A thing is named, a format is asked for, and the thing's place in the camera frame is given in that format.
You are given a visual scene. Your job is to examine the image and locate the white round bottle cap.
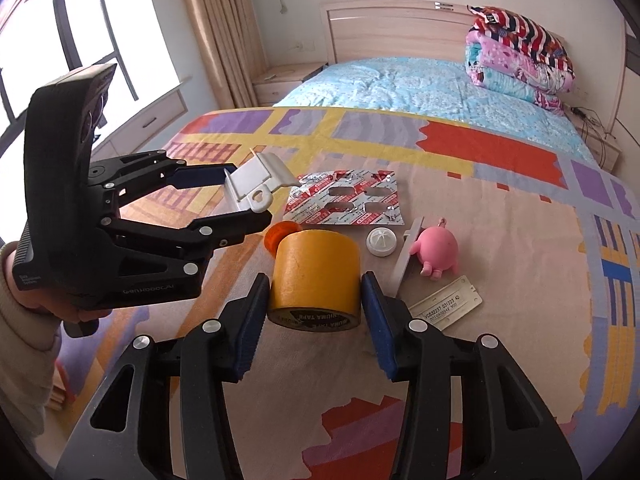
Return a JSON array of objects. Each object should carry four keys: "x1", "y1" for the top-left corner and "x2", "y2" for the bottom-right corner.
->
[{"x1": 366, "y1": 227, "x2": 398, "y2": 257}]

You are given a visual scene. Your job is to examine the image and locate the white plastic strip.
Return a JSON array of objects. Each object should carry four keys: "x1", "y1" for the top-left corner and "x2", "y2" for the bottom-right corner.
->
[{"x1": 389, "y1": 217, "x2": 426, "y2": 297}]

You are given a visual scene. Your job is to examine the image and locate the yellow tape roll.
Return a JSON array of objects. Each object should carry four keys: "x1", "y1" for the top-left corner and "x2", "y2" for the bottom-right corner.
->
[{"x1": 266, "y1": 230, "x2": 362, "y2": 332}]

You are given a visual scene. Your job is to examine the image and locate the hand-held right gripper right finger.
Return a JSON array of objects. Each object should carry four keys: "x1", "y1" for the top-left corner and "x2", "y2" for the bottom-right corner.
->
[{"x1": 361, "y1": 271, "x2": 583, "y2": 480}]

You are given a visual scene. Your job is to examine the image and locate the pink floral folded quilt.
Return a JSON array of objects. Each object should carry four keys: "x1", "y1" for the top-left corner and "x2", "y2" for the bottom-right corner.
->
[{"x1": 464, "y1": 30, "x2": 577, "y2": 111}]

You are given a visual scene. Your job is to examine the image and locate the beige curtain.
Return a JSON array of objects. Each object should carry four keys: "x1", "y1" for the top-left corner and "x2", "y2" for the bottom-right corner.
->
[{"x1": 172, "y1": 0, "x2": 273, "y2": 108}]

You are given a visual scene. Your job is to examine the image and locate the window with dark frame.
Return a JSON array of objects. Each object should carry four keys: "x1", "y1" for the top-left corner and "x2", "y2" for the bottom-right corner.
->
[{"x1": 0, "y1": 0, "x2": 186, "y2": 126}]

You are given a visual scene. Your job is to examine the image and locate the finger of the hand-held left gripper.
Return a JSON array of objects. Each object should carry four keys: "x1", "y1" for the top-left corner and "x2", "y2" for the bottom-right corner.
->
[
  {"x1": 100, "y1": 207, "x2": 273, "y2": 276},
  {"x1": 89, "y1": 150, "x2": 240, "y2": 216}
]

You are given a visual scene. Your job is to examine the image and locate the window seat cabinet with drawers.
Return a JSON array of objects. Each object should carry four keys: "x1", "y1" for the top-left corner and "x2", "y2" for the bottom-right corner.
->
[{"x1": 90, "y1": 82, "x2": 193, "y2": 161}]

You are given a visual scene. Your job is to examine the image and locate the light wooden headboard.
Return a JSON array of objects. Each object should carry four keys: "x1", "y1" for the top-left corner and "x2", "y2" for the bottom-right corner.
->
[{"x1": 320, "y1": 0, "x2": 628, "y2": 131}]

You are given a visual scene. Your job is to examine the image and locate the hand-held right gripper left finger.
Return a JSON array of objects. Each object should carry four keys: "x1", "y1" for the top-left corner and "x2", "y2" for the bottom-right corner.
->
[{"x1": 54, "y1": 272, "x2": 271, "y2": 480}]

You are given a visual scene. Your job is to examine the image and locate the white plastic clip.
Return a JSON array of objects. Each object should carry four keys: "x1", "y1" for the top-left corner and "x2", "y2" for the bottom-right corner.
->
[{"x1": 223, "y1": 147, "x2": 297, "y2": 212}]

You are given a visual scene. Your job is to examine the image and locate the orange bottle cap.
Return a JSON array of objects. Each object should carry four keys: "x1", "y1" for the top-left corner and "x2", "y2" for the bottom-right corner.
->
[{"x1": 264, "y1": 221, "x2": 302, "y2": 260}]

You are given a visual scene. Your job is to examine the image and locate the silver red blister pack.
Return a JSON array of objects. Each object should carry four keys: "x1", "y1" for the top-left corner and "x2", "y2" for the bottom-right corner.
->
[{"x1": 284, "y1": 169, "x2": 405, "y2": 228}]

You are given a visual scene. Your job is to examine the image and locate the white label tag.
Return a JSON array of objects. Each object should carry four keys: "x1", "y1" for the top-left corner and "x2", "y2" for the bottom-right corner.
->
[{"x1": 409, "y1": 275, "x2": 484, "y2": 331}]

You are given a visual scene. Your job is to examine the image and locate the pink pig toy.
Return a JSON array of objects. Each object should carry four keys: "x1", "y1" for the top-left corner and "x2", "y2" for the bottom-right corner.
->
[{"x1": 410, "y1": 216, "x2": 460, "y2": 279}]

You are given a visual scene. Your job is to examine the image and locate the person's left forearm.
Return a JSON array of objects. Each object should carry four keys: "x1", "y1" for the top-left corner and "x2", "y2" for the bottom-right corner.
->
[{"x1": 0, "y1": 242, "x2": 63, "y2": 408}]

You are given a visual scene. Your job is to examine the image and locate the striped red blue quilt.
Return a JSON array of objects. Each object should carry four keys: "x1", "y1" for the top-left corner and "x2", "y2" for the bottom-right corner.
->
[{"x1": 467, "y1": 4, "x2": 571, "y2": 68}]

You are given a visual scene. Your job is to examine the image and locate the light wooden nightstand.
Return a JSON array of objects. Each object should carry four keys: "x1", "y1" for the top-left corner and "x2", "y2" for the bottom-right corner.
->
[{"x1": 251, "y1": 62, "x2": 328, "y2": 107}]

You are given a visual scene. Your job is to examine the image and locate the black charger cable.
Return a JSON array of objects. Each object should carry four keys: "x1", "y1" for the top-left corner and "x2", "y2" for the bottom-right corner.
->
[{"x1": 564, "y1": 104, "x2": 623, "y2": 171}]

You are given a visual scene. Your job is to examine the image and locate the person's left hand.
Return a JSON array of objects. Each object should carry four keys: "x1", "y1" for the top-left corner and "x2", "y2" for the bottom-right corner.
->
[{"x1": 20, "y1": 290, "x2": 108, "y2": 326}]

